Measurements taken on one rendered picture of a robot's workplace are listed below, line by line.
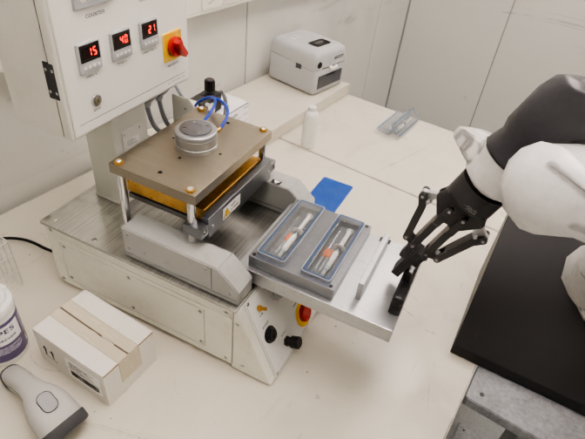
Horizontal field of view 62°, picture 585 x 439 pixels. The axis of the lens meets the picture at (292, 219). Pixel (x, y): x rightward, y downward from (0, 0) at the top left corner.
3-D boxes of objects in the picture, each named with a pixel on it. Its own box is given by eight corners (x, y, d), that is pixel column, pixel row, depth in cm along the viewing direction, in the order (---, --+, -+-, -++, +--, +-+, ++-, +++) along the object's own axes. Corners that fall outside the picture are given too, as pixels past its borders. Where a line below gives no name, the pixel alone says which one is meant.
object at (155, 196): (129, 196, 92) (123, 153, 86) (197, 147, 108) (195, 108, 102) (205, 227, 87) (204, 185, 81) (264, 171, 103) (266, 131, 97)
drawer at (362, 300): (236, 279, 90) (237, 248, 85) (288, 216, 106) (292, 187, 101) (387, 346, 81) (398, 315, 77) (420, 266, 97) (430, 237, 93)
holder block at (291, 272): (247, 265, 88) (248, 254, 86) (295, 207, 102) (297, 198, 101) (331, 300, 83) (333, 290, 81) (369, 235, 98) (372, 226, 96)
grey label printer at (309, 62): (266, 77, 197) (269, 34, 186) (297, 65, 210) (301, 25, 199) (313, 97, 186) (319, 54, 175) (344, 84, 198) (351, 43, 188)
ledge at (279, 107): (143, 144, 157) (142, 131, 155) (289, 72, 214) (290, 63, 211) (213, 179, 146) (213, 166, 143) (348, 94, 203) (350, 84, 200)
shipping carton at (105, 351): (40, 355, 94) (29, 326, 89) (96, 314, 103) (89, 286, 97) (105, 410, 87) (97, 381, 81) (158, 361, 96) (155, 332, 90)
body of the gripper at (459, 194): (457, 178, 68) (419, 218, 74) (507, 214, 67) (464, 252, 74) (468, 154, 73) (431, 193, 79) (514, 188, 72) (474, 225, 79)
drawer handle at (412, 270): (386, 312, 82) (392, 296, 80) (410, 260, 93) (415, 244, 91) (398, 317, 82) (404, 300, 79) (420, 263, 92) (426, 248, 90)
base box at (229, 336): (60, 281, 109) (43, 223, 98) (164, 199, 136) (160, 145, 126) (270, 387, 94) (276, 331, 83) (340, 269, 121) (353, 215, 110)
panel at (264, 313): (275, 378, 95) (243, 305, 87) (332, 281, 117) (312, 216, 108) (284, 380, 94) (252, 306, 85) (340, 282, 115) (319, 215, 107)
